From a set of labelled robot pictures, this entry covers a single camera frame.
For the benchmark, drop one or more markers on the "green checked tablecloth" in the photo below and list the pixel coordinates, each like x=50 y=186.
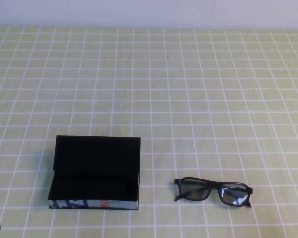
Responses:
x=164 y=99

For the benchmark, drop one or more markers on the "black glasses case patterned side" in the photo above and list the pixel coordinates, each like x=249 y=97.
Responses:
x=94 y=158

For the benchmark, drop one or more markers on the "black framed glasses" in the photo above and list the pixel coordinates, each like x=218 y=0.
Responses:
x=192 y=191

